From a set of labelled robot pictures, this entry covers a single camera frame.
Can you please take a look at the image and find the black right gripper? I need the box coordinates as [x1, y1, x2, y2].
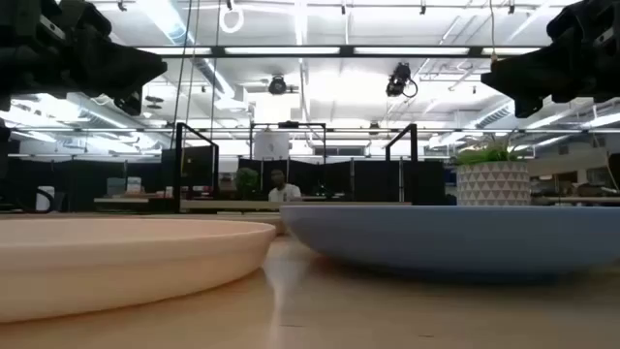
[480, 0, 620, 119]

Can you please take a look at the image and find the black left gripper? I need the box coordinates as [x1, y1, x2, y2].
[0, 0, 169, 116]

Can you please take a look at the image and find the blue plastic plate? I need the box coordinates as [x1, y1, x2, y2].
[279, 204, 620, 283]

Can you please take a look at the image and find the peach plastic plate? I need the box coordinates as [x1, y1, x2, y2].
[0, 216, 277, 325]

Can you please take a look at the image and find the black metal wooden shelf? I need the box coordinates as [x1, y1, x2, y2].
[94, 122, 419, 214]

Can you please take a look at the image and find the green grass plant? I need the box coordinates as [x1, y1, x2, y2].
[452, 134, 523, 167]

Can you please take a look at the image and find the white triangle-patterned planter pot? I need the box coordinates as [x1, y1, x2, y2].
[455, 161, 532, 206]

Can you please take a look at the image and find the white cylindrical container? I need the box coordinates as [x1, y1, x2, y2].
[35, 185, 56, 212]

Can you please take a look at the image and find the round black ceiling fixture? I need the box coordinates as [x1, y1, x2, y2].
[267, 75, 289, 96]

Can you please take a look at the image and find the dark green bushy plant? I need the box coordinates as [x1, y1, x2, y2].
[234, 167, 261, 200]

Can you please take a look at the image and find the white hanging box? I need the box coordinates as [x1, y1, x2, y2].
[253, 129, 291, 162]

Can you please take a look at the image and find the person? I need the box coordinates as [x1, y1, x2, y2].
[267, 168, 302, 203]

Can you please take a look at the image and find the black room partition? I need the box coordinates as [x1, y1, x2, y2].
[236, 158, 447, 204]

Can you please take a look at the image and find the thin black hanging cable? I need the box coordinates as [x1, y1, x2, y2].
[169, 0, 194, 149]

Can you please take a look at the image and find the white looped cable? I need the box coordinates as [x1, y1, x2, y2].
[218, 3, 245, 35]

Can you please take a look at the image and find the black overhead camera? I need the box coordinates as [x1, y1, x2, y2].
[386, 61, 419, 99]

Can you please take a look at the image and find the black overhead frame beam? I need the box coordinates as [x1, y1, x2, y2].
[135, 45, 543, 59]

